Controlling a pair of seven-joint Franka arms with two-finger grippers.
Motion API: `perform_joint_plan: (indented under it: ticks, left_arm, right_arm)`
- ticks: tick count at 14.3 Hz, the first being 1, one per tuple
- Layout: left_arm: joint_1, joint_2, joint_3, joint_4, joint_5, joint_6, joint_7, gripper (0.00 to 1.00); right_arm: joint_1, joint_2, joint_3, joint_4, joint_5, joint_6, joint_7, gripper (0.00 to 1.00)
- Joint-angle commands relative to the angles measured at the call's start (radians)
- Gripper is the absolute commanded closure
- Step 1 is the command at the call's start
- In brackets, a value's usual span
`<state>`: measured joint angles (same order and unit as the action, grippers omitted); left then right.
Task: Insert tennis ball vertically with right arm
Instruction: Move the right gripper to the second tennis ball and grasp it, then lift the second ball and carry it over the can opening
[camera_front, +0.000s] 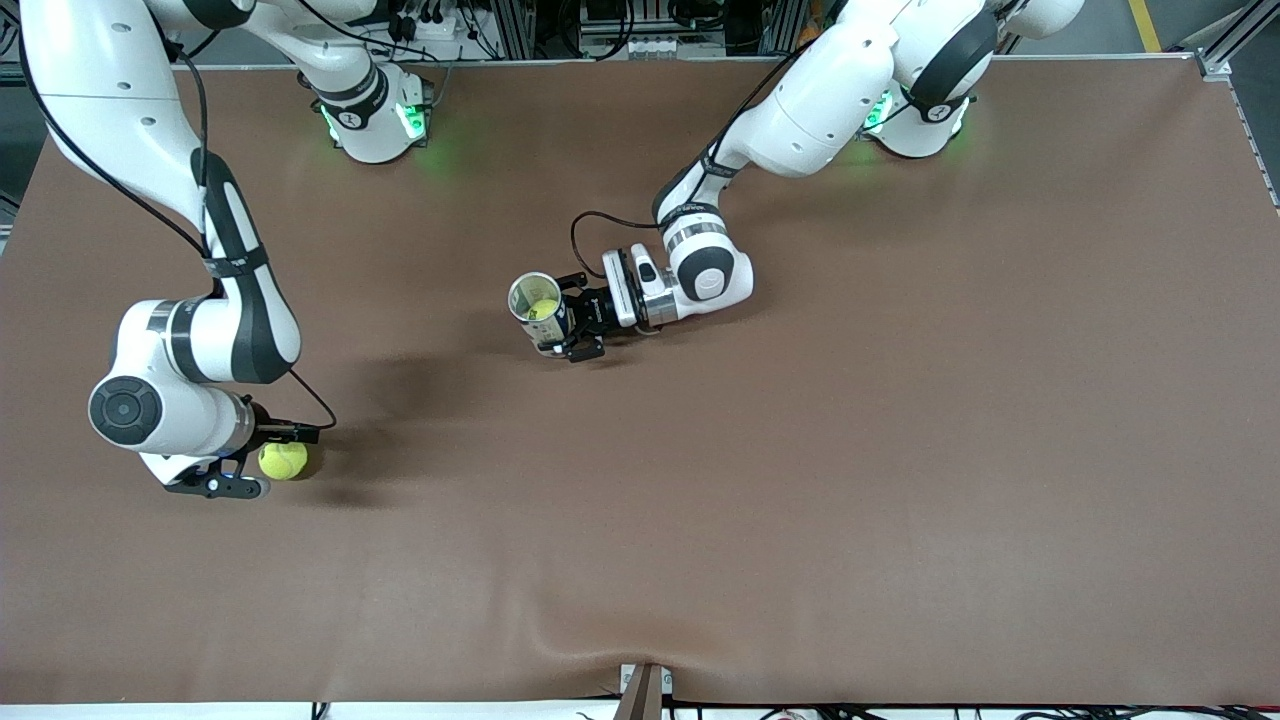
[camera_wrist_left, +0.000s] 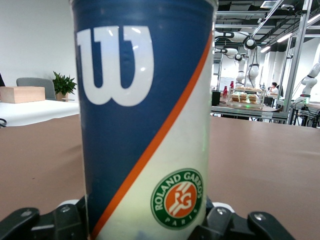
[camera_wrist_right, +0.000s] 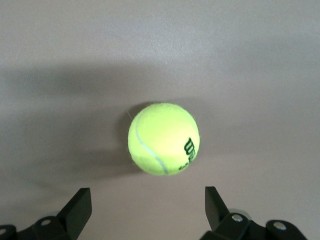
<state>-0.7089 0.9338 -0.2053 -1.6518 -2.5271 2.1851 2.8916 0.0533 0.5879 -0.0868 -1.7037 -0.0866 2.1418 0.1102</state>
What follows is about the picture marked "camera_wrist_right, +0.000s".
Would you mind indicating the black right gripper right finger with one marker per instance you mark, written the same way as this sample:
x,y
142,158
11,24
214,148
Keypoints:
x,y
220,215

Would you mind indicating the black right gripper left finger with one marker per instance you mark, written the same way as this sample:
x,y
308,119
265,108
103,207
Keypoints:
x,y
72,215

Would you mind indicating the yellow Wilson tennis ball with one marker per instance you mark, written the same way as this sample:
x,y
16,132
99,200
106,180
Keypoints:
x,y
160,140

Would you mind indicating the brown table mat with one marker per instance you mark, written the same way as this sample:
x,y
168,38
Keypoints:
x,y
160,50

